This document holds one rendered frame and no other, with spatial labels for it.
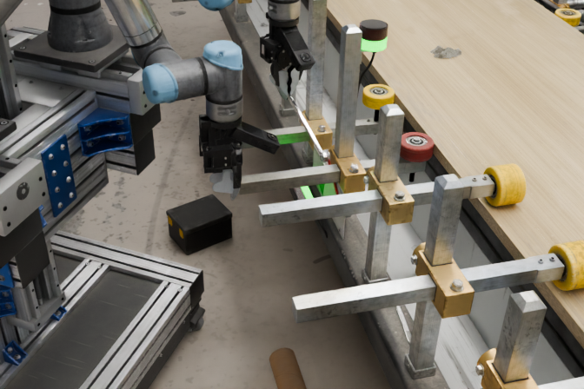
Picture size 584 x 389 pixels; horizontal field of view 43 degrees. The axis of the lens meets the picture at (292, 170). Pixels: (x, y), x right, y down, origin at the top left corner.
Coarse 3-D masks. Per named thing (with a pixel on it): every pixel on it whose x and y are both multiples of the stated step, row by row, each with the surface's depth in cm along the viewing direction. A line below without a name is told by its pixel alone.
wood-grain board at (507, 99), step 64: (384, 0) 243; (448, 0) 244; (512, 0) 245; (384, 64) 202; (448, 64) 203; (512, 64) 203; (576, 64) 204; (448, 128) 174; (512, 128) 174; (576, 128) 175; (576, 192) 152; (576, 320) 122
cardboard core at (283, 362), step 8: (280, 352) 223; (288, 352) 224; (272, 360) 223; (280, 360) 221; (288, 360) 221; (296, 360) 224; (272, 368) 222; (280, 368) 219; (288, 368) 218; (296, 368) 219; (280, 376) 217; (288, 376) 216; (296, 376) 216; (280, 384) 215; (288, 384) 214; (296, 384) 213; (304, 384) 216
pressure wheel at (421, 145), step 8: (408, 136) 169; (416, 136) 169; (424, 136) 169; (408, 144) 166; (416, 144) 167; (424, 144) 166; (432, 144) 166; (400, 152) 167; (408, 152) 165; (416, 152) 165; (424, 152) 165; (432, 152) 167; (408, 160) 166; (416, 160) 166; (424, 160) 166
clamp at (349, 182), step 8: (336, 160) 167; (344, 160) 167; (352, 160) 167; (344, 168) 164; (360, 168) 164; (344, 176) 162; (352, 176) 162; (360, 176) 163; (344, 184) 163; (352, 184) 163; (360, 184) 164; (344, 192) 164; (352, 192) 165
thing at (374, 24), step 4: (364, 20) 155; (368, 20) 155; (372, 20) 155; (376, 20) 155; (380, 20) 155; (364, 24) 153; (368, 24) 153; (372, 24) 153; (376, 24) 153; (380, 24) 153; (384, 24) 153; (368, 28) 151; (372, 28) 151; (376, 28) 151; (380, 28) 152; (368, 40) 153; (372, 40) 152; (380, 40) 153; (372, 52) 157; (372, 56) 157; (372, 60) 158; (368, 64) 158; (368, 68) 159; (364, 72) 159; (360, 76) 160; (360, 80) 160
